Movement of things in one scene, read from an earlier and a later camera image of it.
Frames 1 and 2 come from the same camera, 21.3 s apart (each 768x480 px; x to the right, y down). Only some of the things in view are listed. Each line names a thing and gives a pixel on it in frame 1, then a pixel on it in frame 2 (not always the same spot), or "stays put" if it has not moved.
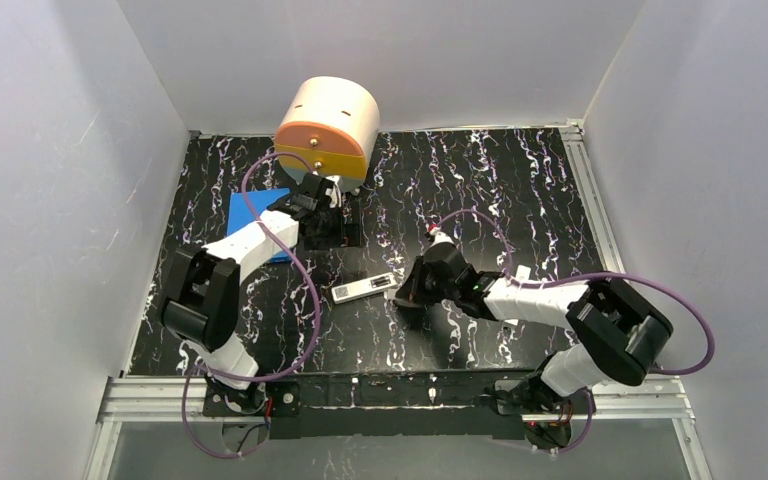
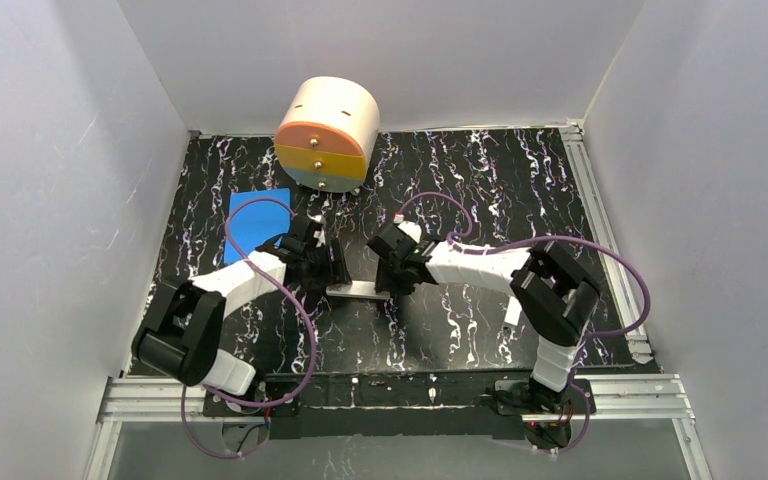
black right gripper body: (420, 288) -> (396, 273)
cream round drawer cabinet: (332, 125) stays put
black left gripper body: (325, 216) -> (335, 264)
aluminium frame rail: (658, 398) stays put
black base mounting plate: (409, 403) stays put
